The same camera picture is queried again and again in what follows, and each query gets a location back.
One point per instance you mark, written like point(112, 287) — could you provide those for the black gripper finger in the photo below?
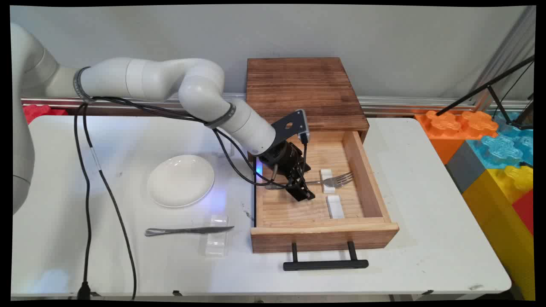
point(308, 187)
point(297, 192)

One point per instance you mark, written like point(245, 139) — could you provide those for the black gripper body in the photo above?
point(283, 160)

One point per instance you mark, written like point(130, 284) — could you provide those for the steel serrated table knife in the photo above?
point(187, 230)

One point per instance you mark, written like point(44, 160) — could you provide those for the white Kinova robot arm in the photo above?
point(149, 79)

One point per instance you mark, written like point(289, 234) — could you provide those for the pale wooden drawer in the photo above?
point(281, 209)

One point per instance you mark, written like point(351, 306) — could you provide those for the steel fork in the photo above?
point(341, 180)

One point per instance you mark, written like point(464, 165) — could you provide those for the dark wooden drawer cabinet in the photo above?
point(298, 89)

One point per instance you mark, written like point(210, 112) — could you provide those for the white round plate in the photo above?
point(181, 181)

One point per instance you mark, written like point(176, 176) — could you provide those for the orange foam block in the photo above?
point(445, 132)

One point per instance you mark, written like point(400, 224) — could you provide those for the grey foam block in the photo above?
point(467, 168)

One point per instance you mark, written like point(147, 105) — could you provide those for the black tripod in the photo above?
point(482, 89)

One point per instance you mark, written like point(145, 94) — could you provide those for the blue foam block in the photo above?
point(505, 147)

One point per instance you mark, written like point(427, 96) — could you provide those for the large red foam block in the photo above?
point(525, 211)

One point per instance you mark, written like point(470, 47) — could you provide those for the small red foam block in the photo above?
point(40, 113)

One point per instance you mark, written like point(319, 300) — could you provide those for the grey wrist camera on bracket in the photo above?
point(303, 125)

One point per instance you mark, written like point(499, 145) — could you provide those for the aluminium wall rail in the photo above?
point(405, 104)

